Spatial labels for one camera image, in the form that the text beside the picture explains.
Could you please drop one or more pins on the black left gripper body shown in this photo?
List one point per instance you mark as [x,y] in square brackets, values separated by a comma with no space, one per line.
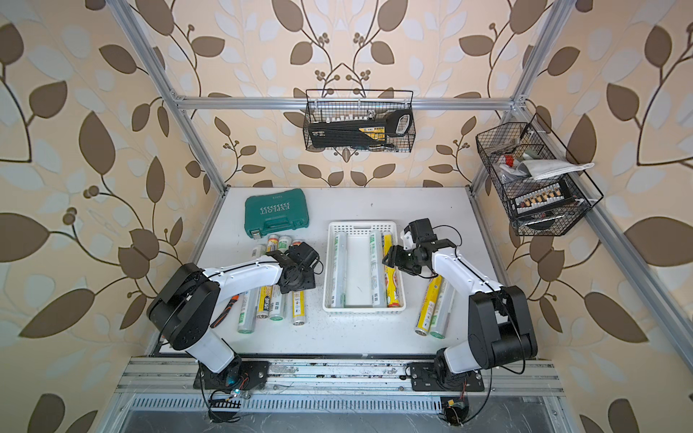
[298,279]

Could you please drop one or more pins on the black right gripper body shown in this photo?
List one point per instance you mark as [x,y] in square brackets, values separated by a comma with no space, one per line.
[406,259]

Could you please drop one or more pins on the yellow red wrap box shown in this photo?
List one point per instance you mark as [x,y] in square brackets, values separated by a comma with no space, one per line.
[391,290]

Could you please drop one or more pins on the yellow wrap roll group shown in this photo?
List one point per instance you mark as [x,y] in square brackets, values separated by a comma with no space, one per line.
[429,303]
[298,309]

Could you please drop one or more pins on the white green roll group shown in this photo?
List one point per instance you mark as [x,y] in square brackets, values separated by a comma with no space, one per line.
[377,269]

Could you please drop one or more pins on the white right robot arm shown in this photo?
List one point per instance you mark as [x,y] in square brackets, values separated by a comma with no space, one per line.
[499,324]

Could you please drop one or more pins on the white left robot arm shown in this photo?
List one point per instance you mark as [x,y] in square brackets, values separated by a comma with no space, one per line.
[185,308]

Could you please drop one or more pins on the white perforated plastic basket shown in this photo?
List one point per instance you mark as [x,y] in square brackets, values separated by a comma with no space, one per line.
[358,268]

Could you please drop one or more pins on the white barcode wrap roll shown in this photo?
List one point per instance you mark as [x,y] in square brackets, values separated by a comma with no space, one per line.
[247,316]

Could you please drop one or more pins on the black yellow tool in basket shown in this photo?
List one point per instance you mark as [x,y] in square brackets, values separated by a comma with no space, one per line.
[388,131]

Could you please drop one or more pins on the green white roll far right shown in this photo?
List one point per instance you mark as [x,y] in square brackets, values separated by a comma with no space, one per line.
[443,309]

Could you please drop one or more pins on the green plastic tool case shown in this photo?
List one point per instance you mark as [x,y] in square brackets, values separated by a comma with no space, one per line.
[277,212]

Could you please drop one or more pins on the socket bit set tray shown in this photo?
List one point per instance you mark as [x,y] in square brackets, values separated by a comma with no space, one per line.
[543,198]

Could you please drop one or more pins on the white folded paper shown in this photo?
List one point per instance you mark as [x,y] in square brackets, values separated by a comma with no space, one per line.
[548,169]

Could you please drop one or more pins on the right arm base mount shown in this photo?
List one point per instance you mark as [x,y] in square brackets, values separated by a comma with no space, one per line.
[435,377]

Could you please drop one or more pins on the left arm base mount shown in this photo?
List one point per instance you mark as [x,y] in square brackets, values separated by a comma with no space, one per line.
[238,376]

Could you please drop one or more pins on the black wire basket back wall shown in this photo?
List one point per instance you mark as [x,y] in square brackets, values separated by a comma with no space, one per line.
[336,101]

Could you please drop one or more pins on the black wire basket wall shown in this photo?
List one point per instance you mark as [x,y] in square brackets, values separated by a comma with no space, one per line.
[502,149]
[336,101]

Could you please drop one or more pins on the black wire basket right wall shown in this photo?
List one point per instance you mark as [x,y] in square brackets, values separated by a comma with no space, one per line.
[502,149]

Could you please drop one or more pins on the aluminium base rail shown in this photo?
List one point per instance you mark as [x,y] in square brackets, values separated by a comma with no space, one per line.
[326,385]

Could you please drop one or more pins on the right aluminium frame post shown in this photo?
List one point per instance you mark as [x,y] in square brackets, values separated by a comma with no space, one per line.
[513,107]

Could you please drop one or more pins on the aluminium frame post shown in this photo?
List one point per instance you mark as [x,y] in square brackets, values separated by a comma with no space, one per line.
[513,107]
[125,17]

